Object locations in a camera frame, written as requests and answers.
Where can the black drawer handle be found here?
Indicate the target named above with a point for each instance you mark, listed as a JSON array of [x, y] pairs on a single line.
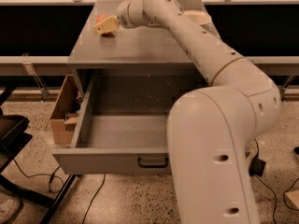
[[152, 164]]

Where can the black power adapter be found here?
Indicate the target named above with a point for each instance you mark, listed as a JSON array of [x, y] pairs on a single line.
[[257, 166]]

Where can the grey open top drawer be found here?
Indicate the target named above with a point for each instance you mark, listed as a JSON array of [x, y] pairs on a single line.
[[123, 118]]

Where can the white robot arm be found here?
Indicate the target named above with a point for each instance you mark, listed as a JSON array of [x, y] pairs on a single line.
[[253, 102]]

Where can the grey metal cabinet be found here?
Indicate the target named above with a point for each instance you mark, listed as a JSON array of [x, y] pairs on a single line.
[[141, 51]]

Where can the grey metal railing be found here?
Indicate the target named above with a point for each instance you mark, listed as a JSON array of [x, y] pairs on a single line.
[[45, 32]]

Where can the orange fruit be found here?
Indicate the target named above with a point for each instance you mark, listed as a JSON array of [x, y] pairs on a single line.
[[100, 18]]

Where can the white shoe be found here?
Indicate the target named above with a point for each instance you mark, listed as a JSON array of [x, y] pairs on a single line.
[[8, 209]]

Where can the white ceramic bowl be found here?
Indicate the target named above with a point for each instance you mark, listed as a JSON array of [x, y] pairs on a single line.
[[199, 17]]

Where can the black metal cart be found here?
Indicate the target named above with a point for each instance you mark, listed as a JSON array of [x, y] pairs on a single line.
[[34, 168]]

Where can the brown cardboard box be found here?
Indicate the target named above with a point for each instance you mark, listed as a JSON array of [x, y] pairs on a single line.
[[64, 116]]

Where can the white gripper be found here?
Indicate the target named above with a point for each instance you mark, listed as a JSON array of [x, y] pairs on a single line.
[[123, 19]]

